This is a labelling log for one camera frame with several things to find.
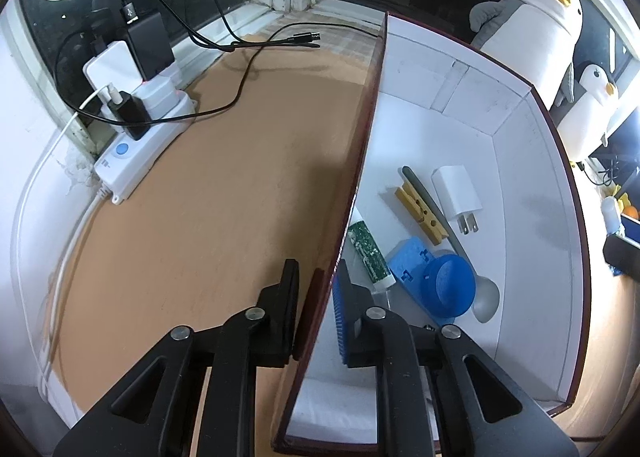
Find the white power strip cord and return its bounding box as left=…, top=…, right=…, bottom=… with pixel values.
left=42, top=187, right=113, bottom=393

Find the thick black usb cable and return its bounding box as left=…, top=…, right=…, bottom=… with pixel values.
left=112, top=0, right=323, bottom=50

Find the black looped power cable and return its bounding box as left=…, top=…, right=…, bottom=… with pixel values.
left=54, top=27, right=121, bottom=125

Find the grey-handled spoon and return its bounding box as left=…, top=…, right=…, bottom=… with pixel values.
left=401, top=166, right=501, bottom=324

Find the white cube plug adapter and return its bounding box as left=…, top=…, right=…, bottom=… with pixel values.
left=142, top=77, right=181, bottom=110

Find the small penguin plush toy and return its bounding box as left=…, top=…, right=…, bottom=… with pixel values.
left=555, top=63, right=621, bottom=162

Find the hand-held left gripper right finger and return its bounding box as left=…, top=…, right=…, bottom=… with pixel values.
left=332, top=259, right=578, bottom=457

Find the green lip balm stick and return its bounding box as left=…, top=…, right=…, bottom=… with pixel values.
left=348, top=220, right=396, bottom=290

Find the thin black cable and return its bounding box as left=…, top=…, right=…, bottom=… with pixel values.
left=150, top=20, right=386, bottom=125

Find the blue phone stand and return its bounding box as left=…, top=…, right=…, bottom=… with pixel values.
left=387, top=236, right=473, bottom=325

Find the chequered cloth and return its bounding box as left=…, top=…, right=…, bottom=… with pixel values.
left=260, top=12, right=383, bottom=58

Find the black cable with inline switch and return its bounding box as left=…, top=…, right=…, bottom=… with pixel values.
left=570, top=157, right=621, bottom=186

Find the brown box with white inside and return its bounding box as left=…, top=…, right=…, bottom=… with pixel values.
left=270, top=11, right=588, bottom=455

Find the flat white power adapter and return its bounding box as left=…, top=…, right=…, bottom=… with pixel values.
left=82, top=40, right=146, bottom=93

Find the blue round cap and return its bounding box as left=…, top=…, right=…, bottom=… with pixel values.
left=420, top=253, right=477, bottom=318

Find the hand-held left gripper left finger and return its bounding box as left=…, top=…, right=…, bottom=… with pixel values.
left=52, top=258, right=301, bottom=457

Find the small black usb charger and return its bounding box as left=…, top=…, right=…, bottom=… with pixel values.
left=107, top=92, right=153, bottom=140

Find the white wall charger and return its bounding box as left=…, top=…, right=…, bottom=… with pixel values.
left=431, top=166, right=483, bottom=235

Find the wooden clothespin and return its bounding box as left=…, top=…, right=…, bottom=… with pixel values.
left=394, top=182, right=448, bottom=245

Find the white power strip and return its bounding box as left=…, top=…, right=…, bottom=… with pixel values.
left=94, top=92, right=196, bottom=205

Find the large black power adapter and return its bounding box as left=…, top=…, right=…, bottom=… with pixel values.
left=122, top=12, right=176, bottom=80

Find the large penguin plush toy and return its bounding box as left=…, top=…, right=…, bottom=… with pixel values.
left=469, top=0, right=583, bottom=108

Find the white charging cable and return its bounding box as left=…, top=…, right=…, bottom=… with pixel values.
left=12, top=84, right=121, bottom=388

